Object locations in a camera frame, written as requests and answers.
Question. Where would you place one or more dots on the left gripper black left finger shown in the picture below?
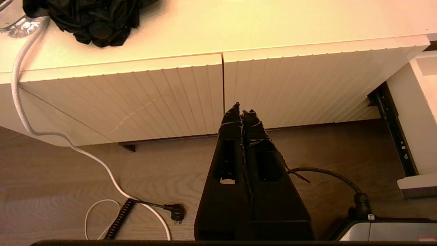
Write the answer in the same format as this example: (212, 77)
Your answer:
(225, 205)

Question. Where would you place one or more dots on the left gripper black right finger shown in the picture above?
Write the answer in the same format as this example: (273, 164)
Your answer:
(280, 212)

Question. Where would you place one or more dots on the white pull-out drawer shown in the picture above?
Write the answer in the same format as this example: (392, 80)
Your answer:
(420, 130)

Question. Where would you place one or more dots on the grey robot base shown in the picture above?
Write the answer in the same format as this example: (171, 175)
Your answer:
(392, 230)

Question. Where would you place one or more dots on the white low cabinet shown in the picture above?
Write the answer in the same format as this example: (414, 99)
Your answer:
(239, 27)

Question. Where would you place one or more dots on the white ribbed cabinet front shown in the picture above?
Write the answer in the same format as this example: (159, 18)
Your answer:
(307, 85)
(153, 99)

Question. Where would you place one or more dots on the black cloth pile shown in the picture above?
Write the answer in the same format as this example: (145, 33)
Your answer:
(95, 20)

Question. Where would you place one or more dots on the clear glass vessel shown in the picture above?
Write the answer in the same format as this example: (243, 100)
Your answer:
(18, 27)

